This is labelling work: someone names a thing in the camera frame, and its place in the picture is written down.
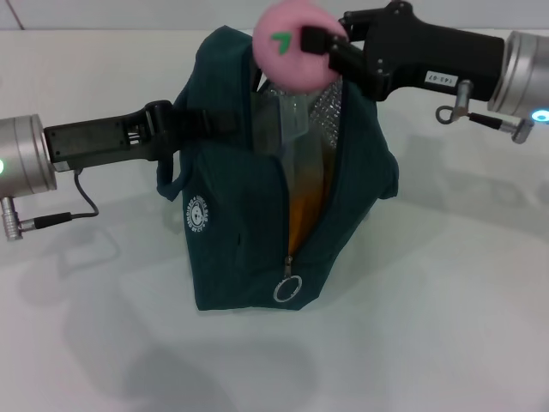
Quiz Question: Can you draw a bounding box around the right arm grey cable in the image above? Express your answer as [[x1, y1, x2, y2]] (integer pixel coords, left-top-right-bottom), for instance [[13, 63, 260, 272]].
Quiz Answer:
[[435, 79, 537, 145]]

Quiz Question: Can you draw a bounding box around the yellow banana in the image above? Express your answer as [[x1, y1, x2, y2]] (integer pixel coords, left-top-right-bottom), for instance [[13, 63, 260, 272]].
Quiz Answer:
[[287, 156, 335, 257]]

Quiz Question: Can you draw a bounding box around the left arm grey cable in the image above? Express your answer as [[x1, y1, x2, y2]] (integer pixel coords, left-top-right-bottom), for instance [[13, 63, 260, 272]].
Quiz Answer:
[[2, 167, 100, 241]]

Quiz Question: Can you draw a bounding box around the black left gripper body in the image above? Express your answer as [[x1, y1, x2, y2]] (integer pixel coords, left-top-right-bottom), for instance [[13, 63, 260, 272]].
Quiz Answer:
[[44, 100, 172, 173]]

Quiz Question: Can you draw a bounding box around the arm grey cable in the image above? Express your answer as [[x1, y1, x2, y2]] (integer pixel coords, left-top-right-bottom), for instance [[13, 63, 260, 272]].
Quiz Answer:
[[2, 167, 100, 241], [435, 79, 537, 145]]

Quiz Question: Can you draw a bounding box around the pink toy peach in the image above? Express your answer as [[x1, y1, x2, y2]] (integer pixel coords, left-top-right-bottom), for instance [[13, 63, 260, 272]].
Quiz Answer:
[[251, 0, 347, 94]]

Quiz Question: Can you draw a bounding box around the dark teal lunch bag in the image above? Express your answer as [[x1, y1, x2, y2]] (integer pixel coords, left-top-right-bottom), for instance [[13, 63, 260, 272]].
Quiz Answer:
[[154, 25, 402, 312]]

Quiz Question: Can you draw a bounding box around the clear blue-rimmed food container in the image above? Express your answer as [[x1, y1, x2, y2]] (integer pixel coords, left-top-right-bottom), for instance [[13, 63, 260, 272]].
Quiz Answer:
[[252, 92, 323, 181]]

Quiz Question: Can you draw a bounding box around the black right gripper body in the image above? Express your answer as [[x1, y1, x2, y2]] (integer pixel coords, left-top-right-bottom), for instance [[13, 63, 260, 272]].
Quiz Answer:
[[362, 0, 507, 103]]

